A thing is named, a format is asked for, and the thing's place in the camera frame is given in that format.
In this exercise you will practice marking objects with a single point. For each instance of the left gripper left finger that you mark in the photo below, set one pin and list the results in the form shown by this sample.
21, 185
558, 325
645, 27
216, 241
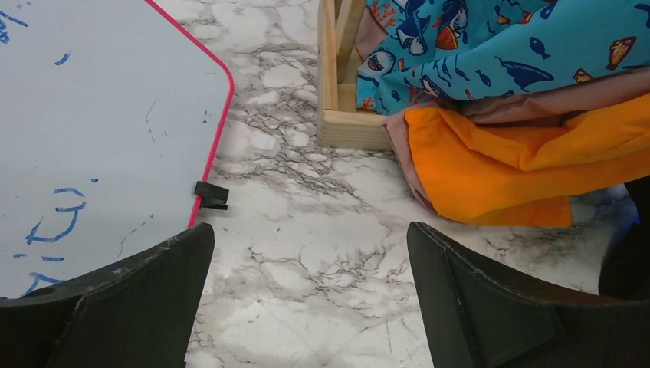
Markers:
136, 312

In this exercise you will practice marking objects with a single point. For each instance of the whiteboard with pink frame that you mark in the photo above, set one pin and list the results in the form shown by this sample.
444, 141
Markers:
111, 112

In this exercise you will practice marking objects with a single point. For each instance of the orange shorts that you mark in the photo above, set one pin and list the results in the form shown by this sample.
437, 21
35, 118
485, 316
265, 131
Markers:
525, 176

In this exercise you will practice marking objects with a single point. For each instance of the small black clip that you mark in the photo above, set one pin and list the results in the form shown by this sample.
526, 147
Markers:
211, 196

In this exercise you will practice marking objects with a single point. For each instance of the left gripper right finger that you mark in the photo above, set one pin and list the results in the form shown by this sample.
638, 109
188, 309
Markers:
478, 312

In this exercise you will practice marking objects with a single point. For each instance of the pink beige shorts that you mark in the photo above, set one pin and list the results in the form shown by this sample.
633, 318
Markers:
543, 109

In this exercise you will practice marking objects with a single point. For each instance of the black shorts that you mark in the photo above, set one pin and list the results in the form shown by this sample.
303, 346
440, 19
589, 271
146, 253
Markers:
625, 268

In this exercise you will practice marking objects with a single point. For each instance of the blue shark print shorts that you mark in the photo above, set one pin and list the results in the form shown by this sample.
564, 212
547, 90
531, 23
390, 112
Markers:
469, 50

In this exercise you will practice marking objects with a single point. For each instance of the wooden clothes rack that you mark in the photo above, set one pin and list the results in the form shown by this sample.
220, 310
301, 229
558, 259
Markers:
339, 122

